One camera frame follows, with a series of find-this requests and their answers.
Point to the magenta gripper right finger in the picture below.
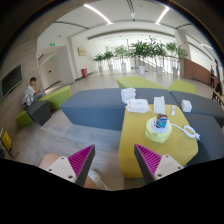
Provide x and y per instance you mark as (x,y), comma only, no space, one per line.
(153,165)

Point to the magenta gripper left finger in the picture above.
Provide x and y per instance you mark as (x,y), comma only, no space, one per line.
(74,168)

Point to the blue patterned charger plug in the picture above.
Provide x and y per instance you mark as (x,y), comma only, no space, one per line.
(161,120)

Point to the round yellow power strip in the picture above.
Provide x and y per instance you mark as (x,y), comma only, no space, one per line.
(159,135)

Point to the small white bottle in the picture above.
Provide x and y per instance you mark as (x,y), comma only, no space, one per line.
(173,111)

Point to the white folded cloth pile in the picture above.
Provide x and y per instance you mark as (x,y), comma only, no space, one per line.
(137,105)

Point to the grey blue sofa bench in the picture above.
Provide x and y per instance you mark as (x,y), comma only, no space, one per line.
(98,108)

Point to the white upright box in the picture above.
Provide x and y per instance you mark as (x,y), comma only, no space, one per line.
(159,105)

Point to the dark grey ottoman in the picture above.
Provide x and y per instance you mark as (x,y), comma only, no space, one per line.
(39,111)

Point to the small white cube box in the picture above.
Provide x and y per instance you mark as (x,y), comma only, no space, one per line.
(186,106)

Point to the green bench left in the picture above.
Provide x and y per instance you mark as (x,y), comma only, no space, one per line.
(55,99)

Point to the yellow chair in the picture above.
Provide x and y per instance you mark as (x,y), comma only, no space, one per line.
(7,142)

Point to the grey sofa bench right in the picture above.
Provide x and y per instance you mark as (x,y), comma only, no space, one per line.
(207,119)

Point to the white tissue pack stack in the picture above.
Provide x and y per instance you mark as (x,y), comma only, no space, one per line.
(128,93)

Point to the seated person white shirt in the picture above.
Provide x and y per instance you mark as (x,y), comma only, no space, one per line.
(31,93)

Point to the green sofa bench far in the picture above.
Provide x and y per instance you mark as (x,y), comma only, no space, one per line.
(139,82)

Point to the red trash bin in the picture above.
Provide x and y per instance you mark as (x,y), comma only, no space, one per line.
(84,73)

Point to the standing person in black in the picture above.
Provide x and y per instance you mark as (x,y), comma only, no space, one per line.
(212,77)

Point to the potted plant left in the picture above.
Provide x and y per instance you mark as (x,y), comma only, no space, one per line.
(107,56)

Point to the potted plant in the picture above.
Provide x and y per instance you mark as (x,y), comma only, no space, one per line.
(142,50)
(107,56)
(176,53)

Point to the potted plant centre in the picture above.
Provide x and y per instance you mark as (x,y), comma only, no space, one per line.
(142,50)

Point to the potted plant right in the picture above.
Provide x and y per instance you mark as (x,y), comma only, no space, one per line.
(176,53)

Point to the wall mounted black television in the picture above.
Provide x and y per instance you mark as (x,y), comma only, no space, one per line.
(11,80)

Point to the yellow wall poster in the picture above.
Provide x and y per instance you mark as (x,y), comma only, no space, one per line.
(81,51)

